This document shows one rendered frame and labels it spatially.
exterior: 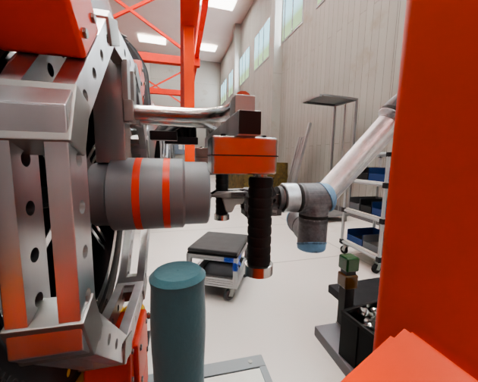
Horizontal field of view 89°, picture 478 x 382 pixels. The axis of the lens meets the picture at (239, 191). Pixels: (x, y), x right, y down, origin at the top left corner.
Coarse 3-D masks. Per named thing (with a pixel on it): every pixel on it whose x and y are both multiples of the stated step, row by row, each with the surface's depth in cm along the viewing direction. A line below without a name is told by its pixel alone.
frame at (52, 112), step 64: (64, 64) 23; (0, 128) 19; (64, 128) 20; (0, 192) 20; (64, 192) 21; (0, 256) 20; (64, 256) 21; (128, 256) 62; (64, 320) 22; (128, 320) 45
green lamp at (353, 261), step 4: (340, 256) 68; (344, 256) 67; (348, 256) 67; (352, 256) 67; (356, 256) 67; (340, 260) 68; (344, 260) 66; (348, 260) 65; (352, 260) 65; (356, 260) 66; (340, 264) 68; (344, 264) 66; (348, 264) 65; (352, 264) 65; (356, 264) 66; (344, 268) 66; (348, 268) 65; (352, 268) 66; (356, 268) 66
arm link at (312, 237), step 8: (304, 216) 74; (328, 216) 75; (296, 224) 81; (304, 224) 74; (312, 224) 73; (320, 224) 73; (296, 232) 80; (304, 232) 74; (312, 232) 73; (320, 232) 73; (304, 240) 75; (312, 240) 74; (320, 240) 74; (304, 248) 75; (312, 248) 74; (320, 248) 74
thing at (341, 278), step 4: (340, 272) 68; (340, 276) 68; (344, 276) 66; (348, 276) 66; (352, 276) 66; (356, 276) 66; (340, 280) 68; (344, 280) 66; (348, 280) 66; (352, 280) 66; (356, 280) 66; (340, 284) 68; (344, 284) 66; (348, 284) 66; (352, 284) 66; (356, 284) 67; (344, 288) 66; (348, 288) 66; (352, 288) 67; (356, 288) 67
